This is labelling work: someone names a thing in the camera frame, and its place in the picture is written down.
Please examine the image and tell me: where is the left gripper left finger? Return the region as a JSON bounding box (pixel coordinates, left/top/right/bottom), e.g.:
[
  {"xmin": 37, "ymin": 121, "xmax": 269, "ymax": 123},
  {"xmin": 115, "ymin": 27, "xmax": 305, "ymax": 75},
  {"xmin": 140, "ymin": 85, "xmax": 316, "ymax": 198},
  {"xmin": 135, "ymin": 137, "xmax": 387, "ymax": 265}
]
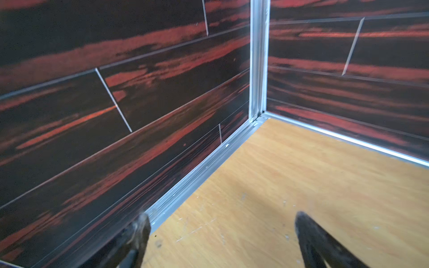
[{"xmin": 81, "ymin": 213, "xmax": 151, "ymax": 268}]

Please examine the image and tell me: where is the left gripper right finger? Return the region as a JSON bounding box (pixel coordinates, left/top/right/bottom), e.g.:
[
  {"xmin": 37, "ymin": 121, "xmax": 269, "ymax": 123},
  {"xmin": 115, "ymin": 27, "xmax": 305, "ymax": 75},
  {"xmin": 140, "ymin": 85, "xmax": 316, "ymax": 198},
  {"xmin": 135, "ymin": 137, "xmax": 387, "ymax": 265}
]
[{"xmin": 294, "ymin": 211, "xmax": 367, "ymax": 268}]

